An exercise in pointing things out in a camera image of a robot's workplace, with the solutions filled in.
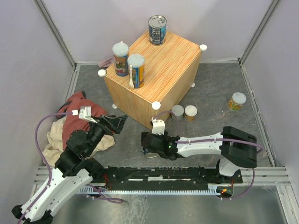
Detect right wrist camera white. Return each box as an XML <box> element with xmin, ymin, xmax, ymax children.
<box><xmin>151</xmin><ymin>118</ymin><xmax>165</xmax><ymax>135</ymax></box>

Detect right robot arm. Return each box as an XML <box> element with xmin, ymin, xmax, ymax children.
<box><xmin>141</xmin><ymin>126</ymin><xmax>259</xmax><ymax>182</ymax></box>

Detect green orange fruit cup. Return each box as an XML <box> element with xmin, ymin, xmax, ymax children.
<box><xmin>228</xmin><ymin>92</ymin><xmax>247</xmax><ymax>111</ymax></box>

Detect tall yellow drink can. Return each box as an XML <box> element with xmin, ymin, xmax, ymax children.
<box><xmin>128</xmin><ymin>54</ymin><xmax>145</xmax><ymax>89</ymax></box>

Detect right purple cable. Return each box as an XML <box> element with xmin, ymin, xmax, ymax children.
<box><xmin>154</xmin><ymin>111</ymin><xmax>182</xmax><ymax>136</ymax></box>

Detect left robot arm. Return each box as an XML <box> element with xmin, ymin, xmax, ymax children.
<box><xmin>12</xmin><ymin>110</ymin><xmax>128</xmax><ymax>224</ymax></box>

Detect beige cloth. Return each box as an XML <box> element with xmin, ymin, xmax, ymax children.
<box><xmin>43</xmin><ymin>117</ymin><xmax>115</xmax><ymax>167</ymax></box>

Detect white plastic spoon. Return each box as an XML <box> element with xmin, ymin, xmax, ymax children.
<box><xmin>129</xmin><ymin>64</ymin><xmax>134</xmax><ymax>88</ymax></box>

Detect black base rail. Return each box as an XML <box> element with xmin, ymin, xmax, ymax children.
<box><xmin>86</xmin><ymin>159</ymin><xmax>243</xmax><ymax>190</ymax></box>

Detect pink cloth behind counter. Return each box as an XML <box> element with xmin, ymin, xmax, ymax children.
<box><xmin>98</xmin><ymin>57</ymin><xmax>114</xmax><ymax>68</ymax></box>

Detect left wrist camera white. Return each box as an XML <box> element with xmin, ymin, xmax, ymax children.
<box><xmin>71</xmin><ymin>106</ymin><xmax>98</xmax><ymax>123</ymax></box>

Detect clear lid small cup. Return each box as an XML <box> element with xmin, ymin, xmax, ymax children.
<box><xmin>171</xmin><ymin>105</ymin><xmax>184</xmax><ymax>120</ymax></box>

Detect orange cup white lid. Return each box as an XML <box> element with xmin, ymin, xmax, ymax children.
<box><xmin>185</xmin><ymin>105</ymin><xmax>197</xmax><ymax>121</ymax></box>

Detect red cloth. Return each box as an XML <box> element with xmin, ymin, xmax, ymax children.
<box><xmin>56</xmin><ymin>91</ymin><xmax>107</xmax><ymax>150</ymax></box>

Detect white cable duct strip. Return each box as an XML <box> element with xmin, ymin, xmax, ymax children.
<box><xmin>77</xmin><ymin>183</ymin><xmax>234</xmax><ymax>196</ymax></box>

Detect blue Progresso soup can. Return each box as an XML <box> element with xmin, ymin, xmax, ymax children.
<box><xmin>148</xmin><ymin>15</ymin><xmax>167</xmax><ymax>45</ymax></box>

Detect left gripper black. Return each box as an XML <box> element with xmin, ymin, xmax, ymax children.
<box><xmin>85</xmin><ymin>113</ymin><xmax>128</xmax><ymax>155</ymax></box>

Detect wooden cube counter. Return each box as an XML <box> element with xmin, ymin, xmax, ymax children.
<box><xmin>104</xmin><ymin>31</ymin><xmax>201</xmax><ymax>128</ymax></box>

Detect tall can cartoon label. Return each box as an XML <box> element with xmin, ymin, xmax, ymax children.
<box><xmin>112</xmin><ymin>41</ymin><xmax>129</xmax><ymax>77</ymax></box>

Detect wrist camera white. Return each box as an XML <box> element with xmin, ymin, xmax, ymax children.
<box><xmin>71</xmin><ymin>106</ymin><xmax>98</xmax><ymax>123</ymax></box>
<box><xmin>151</xmin><ymin>118</ymin><xmax>165</xmax><ymax>135</ymax></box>

